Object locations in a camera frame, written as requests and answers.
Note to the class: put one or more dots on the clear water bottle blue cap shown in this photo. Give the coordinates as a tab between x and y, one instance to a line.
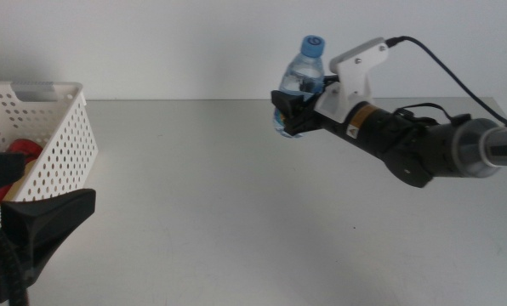
311	44

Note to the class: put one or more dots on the red soda can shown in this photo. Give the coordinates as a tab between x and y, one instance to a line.
24	149

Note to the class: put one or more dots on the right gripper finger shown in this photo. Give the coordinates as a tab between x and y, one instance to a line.
289	106
330	80

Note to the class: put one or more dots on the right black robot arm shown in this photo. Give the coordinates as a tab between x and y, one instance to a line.
470	144

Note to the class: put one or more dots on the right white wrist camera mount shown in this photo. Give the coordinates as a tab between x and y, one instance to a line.
355	64

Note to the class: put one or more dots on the white perforated plastic basket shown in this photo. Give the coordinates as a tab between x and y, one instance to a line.
81	91

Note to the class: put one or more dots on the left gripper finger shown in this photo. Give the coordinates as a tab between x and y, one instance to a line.
2	172
45	217

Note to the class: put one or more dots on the yellow tea bottle green label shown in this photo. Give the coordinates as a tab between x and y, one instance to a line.
17	187

